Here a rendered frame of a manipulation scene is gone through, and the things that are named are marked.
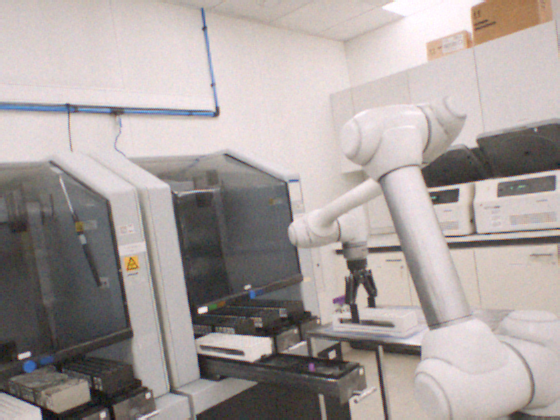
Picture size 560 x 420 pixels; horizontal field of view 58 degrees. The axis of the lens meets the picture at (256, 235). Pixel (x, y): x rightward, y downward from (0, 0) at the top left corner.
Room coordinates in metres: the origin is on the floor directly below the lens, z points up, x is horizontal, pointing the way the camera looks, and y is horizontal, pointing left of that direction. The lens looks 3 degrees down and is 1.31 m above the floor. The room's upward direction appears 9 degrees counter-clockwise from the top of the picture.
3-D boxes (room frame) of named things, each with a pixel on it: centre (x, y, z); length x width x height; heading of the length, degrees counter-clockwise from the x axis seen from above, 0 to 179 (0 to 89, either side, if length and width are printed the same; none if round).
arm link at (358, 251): (1.79, -0.34, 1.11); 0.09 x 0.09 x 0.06
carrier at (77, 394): (1.43, 0.60, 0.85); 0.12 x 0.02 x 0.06; 136
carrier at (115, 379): (1.54, 0.50, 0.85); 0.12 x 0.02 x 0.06; 135
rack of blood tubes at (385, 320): (1.77, -0.36, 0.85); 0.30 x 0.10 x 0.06; 43
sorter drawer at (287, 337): (2.21, 0.16, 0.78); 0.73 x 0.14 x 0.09; 45
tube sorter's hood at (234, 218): (2.15, 0.22, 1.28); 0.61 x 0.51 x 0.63; 135
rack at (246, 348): (1.76, 0.15, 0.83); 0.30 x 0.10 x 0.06; 45
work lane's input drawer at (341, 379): (1.63, 0.02, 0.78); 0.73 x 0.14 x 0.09; 45
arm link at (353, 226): (1.79, -0.33, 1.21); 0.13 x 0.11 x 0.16; 109
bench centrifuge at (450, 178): (3.82, -1.47, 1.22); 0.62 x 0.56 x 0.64; 133
